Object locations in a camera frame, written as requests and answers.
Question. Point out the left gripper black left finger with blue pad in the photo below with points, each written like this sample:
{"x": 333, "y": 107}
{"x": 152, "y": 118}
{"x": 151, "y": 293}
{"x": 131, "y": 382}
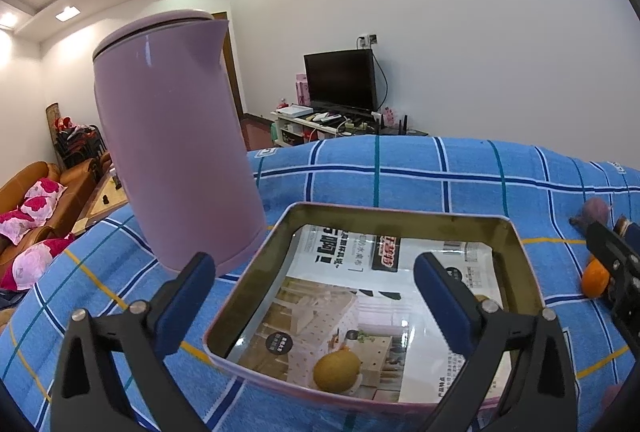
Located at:
{"x": 87, "y": 393}

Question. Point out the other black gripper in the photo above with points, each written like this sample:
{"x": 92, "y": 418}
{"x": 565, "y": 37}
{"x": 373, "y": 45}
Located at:
{"x": 622, "y": 295}

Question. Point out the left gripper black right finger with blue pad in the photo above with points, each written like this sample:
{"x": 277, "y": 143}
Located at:
{"x": 540, "y": 392}

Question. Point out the small orange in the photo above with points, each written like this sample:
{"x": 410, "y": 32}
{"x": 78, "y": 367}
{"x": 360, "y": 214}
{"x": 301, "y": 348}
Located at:
{"x": 595, "y": 279}

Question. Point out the yellow-brown kiwi fruit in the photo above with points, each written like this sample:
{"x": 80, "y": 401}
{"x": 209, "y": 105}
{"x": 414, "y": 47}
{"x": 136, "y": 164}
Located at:
{"x": 337, "y": 372}

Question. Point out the small cut dark chestnut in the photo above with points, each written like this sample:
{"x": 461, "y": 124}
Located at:
{"x": 628, "y": 231}

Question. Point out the purple round fruit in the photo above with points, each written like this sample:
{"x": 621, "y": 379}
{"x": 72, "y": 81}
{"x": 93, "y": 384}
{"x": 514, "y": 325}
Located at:
{"x": 594, "y": 210}

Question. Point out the pink floral cushion front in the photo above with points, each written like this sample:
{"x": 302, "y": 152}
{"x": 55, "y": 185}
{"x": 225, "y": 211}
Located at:
{"x": 29, "y": 266}

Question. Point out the pink floral cushion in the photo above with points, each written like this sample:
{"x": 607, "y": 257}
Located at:
{"x": 37, "y": 207}
{"x": 29, "y": 266}

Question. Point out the wooden coffee table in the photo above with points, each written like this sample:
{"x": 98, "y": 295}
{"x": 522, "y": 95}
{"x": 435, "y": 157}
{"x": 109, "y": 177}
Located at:
{"x": 108, "y": 197}

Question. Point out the printed paper liner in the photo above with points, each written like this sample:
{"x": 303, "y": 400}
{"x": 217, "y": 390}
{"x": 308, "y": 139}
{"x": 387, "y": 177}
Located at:
{"x": 340, "y": 289}

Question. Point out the orange leather sofa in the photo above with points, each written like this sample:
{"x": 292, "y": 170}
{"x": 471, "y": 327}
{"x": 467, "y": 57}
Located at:
{"x": 80, "y": 181}

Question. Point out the pink metal tin tray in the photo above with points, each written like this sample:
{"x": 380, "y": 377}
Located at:
{"x": 518, "y": 286}

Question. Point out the lilac electric kettle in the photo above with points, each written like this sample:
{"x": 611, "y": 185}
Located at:
{"x": 169, "y": 121}

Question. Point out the dark clutter rack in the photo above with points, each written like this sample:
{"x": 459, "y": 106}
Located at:
{"x": 76, "y": 143}

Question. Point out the black wifi router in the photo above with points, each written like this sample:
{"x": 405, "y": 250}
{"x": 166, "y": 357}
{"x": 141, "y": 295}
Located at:
{"x": 400, "y": 127}

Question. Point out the white tv stand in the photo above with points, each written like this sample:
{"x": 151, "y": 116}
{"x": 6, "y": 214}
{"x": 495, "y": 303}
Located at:
{"x": 290, "y": 132}

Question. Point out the black television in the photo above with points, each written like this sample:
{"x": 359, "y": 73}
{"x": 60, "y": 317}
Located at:
{"x": 342, "y": 78}

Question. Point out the pink box beside television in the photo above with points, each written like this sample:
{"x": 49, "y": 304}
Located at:
{"x": 301, "y": 86}

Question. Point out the brown wooden door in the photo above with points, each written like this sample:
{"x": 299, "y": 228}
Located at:
{"x": 227, "y": 53}

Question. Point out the wall power socket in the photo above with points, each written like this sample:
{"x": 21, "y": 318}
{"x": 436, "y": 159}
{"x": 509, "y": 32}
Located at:
{"x": 366, "y": 41}

